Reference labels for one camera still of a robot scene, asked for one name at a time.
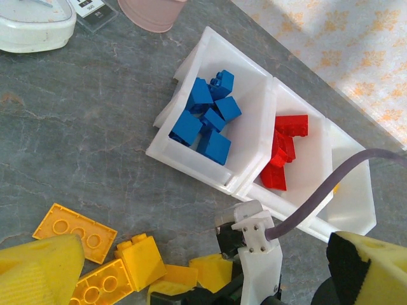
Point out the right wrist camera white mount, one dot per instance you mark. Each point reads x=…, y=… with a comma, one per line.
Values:
x=257, y=263

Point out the clear case with label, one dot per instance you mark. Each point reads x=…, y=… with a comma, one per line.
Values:
x=95, y=16

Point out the white plastic bin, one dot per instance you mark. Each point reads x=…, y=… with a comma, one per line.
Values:
x=353, y=197
x=248, y=133
x=305, y=165

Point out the white kitchen scale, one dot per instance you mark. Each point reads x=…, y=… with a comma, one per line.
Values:
x=31, y=35

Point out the pink cup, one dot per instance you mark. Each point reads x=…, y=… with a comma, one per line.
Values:
x=149, y=16

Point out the long yellow lego brick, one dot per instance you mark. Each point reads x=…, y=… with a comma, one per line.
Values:
x=95, y=228
x=105, y=282

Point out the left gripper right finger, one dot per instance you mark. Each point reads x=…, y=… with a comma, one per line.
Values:
x=388, y=276

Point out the blue lego brick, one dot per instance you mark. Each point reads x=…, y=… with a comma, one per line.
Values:
x=199, y=95
x=213, y=120
x=222, y=84
x=213, y=146
x=186, y=127
x=228, y=108

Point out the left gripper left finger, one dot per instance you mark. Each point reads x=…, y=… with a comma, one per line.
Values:
x=35, y=273

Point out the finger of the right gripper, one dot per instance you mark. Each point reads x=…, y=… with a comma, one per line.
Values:
x=171, y=281
x=213, y=271

